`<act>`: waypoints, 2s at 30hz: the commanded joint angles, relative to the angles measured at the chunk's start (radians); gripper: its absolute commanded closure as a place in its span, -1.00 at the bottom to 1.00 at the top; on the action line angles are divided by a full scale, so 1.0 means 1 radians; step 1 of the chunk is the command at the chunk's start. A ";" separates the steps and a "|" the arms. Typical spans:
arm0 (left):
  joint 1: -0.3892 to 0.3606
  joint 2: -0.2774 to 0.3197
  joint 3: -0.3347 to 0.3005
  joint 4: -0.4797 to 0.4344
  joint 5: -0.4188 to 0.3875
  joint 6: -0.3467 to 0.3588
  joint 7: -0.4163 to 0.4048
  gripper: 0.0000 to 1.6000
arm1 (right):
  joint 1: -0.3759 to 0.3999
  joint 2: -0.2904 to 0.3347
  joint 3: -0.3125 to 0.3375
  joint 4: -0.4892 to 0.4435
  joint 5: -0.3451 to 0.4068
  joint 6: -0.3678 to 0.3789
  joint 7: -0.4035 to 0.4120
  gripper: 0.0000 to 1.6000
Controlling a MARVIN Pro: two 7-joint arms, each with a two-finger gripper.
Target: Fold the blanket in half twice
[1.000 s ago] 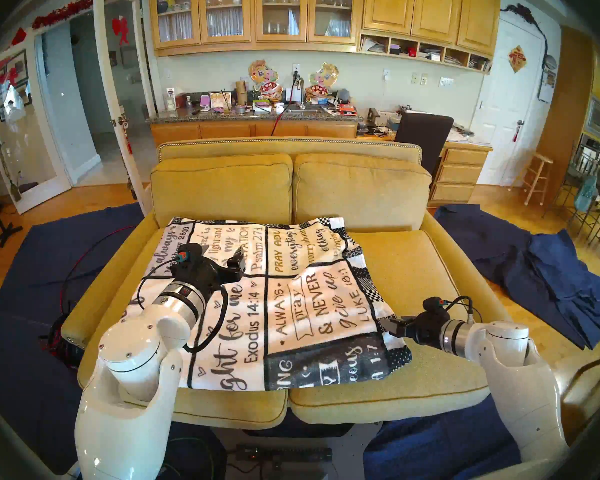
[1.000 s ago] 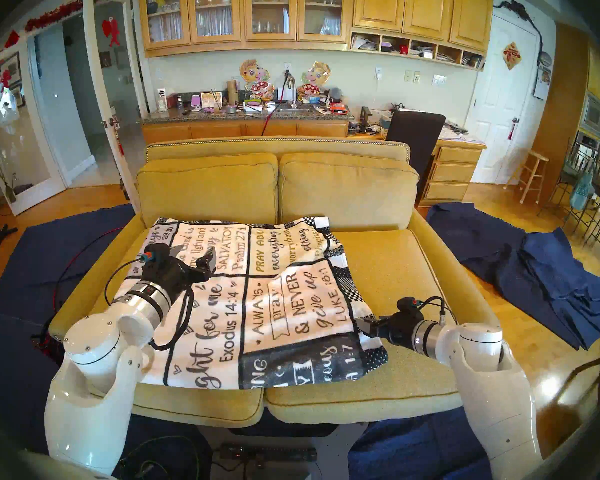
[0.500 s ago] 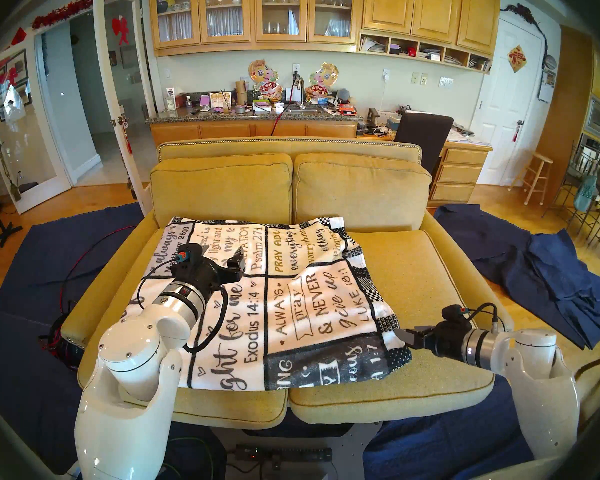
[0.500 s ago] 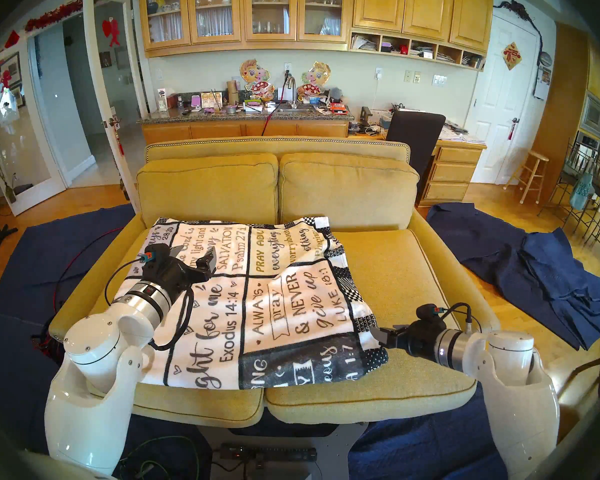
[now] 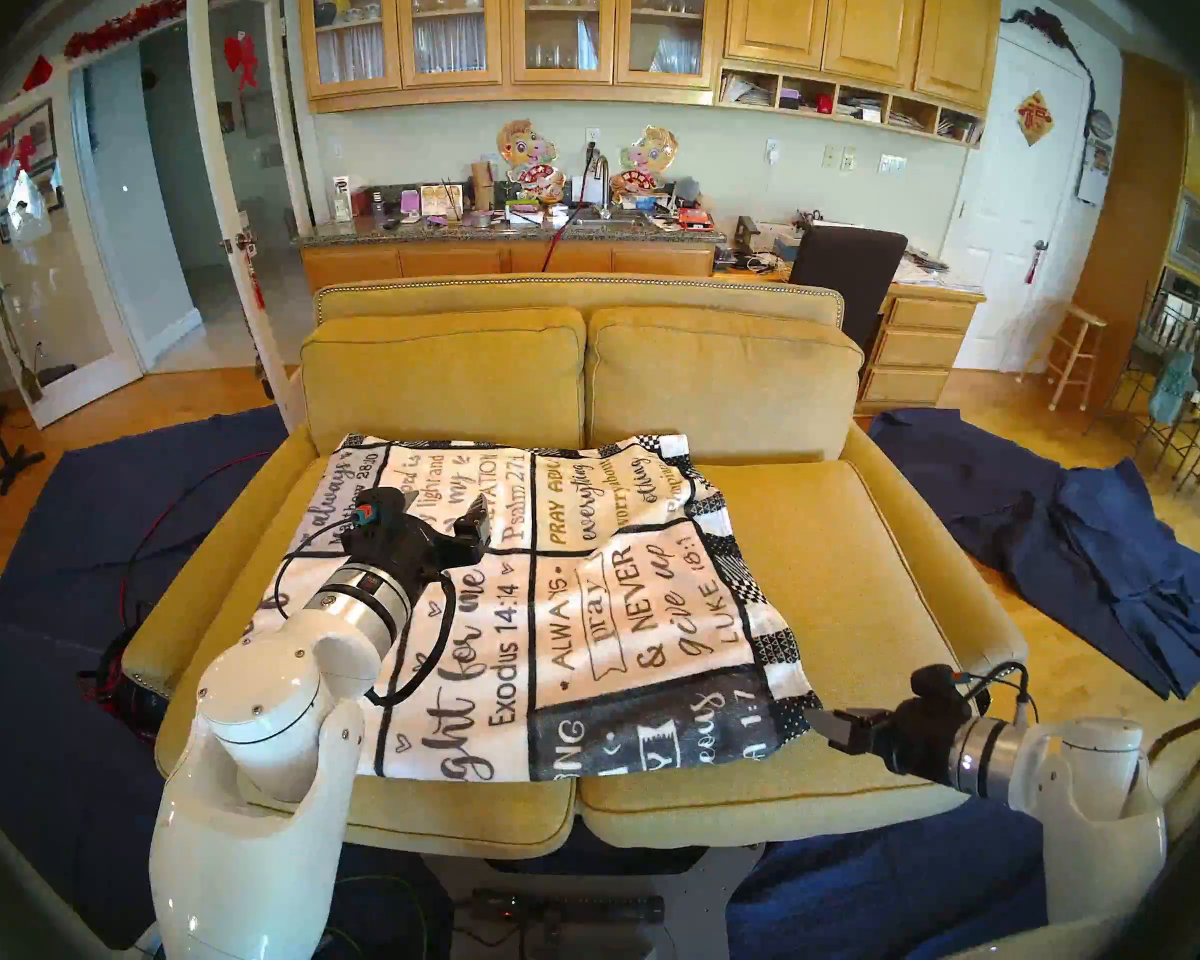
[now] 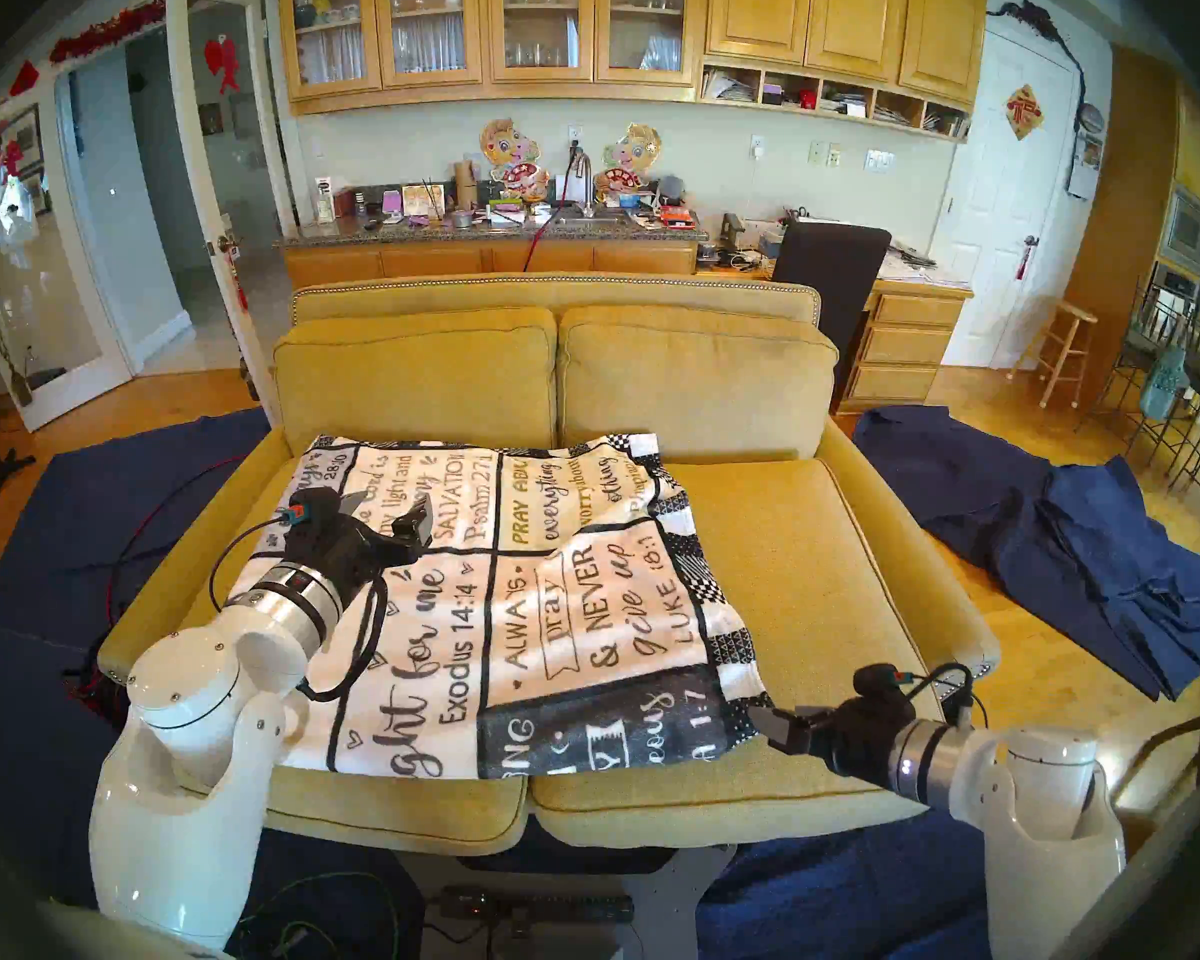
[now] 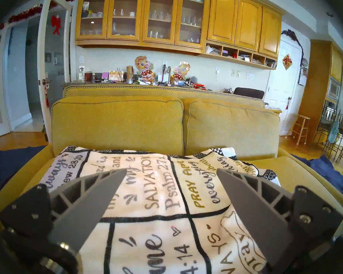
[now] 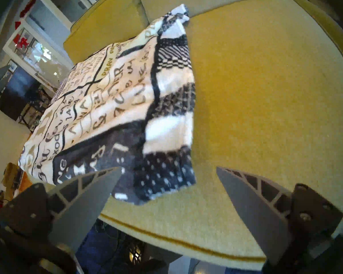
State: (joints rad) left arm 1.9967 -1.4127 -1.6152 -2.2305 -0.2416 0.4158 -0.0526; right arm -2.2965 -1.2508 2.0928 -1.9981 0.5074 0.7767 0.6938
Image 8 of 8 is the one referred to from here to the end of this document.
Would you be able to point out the red tinsel garland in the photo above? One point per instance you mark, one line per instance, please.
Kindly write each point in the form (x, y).
(28, 6)

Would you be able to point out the white black scripture blanket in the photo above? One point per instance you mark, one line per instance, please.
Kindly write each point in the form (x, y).
(117, 105)

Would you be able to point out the yellow sofa seat cushion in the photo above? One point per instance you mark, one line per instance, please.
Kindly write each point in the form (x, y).
(260, 105)

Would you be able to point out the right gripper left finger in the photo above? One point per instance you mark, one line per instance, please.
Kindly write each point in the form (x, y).
(83, 207)

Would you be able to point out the white glass panel door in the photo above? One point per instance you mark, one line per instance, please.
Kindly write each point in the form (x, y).
(40, 56)

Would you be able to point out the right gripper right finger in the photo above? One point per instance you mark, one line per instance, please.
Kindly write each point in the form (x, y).
(257, 213)

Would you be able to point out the yellow sofa back cushion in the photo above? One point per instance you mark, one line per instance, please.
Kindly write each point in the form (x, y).
(217, 2)
(108, 28)

